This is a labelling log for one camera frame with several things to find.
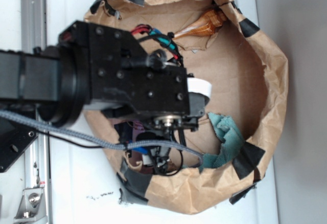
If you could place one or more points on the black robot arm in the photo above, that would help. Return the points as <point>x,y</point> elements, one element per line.
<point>50,82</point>

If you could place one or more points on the brown paper bag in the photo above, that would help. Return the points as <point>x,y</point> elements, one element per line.
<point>249,77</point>

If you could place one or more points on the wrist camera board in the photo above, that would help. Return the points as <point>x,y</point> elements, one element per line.
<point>147,159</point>

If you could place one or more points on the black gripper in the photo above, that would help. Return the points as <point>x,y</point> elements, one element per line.
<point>124,80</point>

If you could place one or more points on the aluminium extrusion rail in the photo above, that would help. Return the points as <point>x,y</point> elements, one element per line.
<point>37,162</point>

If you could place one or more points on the silver corner bracket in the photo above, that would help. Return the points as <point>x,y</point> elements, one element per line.
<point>32,207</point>

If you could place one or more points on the orange spiral seashell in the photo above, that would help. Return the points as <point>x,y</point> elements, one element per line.
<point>205,25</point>

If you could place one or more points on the green cloth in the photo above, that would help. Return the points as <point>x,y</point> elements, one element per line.
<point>231,140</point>

